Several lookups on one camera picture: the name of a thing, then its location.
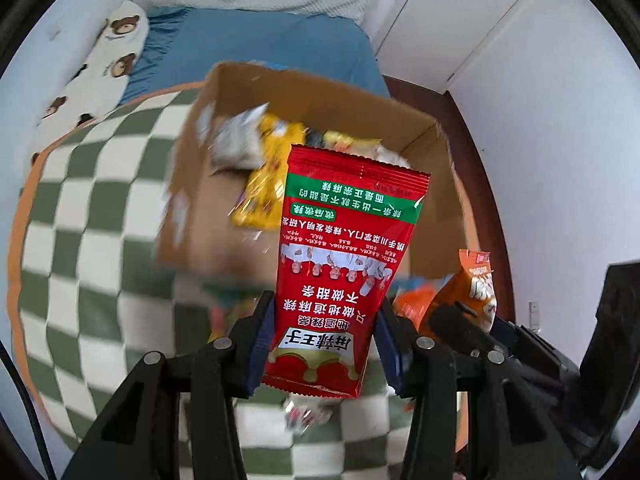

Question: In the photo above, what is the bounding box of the orange chips bag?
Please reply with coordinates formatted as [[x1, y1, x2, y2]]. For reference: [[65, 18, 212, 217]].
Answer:
[[393, 249, 498, 339]]

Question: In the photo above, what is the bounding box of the red spicy strip packet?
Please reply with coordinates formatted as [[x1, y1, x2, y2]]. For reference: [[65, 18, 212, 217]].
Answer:
[[262, 144, 431, 398]]

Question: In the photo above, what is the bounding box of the grey snack packet with barcode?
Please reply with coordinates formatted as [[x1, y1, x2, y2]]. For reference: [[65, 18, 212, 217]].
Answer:
[[212, 103, 268, 172]]

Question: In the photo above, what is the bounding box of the green white checkered blanket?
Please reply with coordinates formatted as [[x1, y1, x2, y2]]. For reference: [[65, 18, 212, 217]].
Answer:
[[8, 65, 480, 451]]

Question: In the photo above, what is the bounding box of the colourful gumball candy bag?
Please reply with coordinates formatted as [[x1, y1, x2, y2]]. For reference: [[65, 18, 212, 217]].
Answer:
[[282, 393, 332, 434]]

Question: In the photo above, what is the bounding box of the yellow snack bag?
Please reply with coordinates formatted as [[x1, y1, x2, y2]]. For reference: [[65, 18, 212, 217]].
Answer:
[[231, 113, 306, 230]]

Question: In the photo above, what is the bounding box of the cardboard milk carton box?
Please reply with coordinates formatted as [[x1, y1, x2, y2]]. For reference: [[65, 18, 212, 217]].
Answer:
[[155, 63, 480, 284]]

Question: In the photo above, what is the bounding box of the white door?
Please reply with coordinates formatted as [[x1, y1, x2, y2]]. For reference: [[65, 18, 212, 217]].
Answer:
[[376, 0, 518, 93]]

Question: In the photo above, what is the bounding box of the white bear print pillow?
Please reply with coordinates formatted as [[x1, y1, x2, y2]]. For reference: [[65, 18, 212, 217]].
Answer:
[[28, 0, 149, 157]]

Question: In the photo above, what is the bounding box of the blue bed sheet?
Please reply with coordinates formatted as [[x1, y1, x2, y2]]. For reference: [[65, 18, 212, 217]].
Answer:
[[120, 6, 390, 104]]

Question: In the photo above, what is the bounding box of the wall power socket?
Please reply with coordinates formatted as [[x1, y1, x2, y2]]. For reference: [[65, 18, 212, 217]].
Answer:
[[528, 301, 540, 333]]

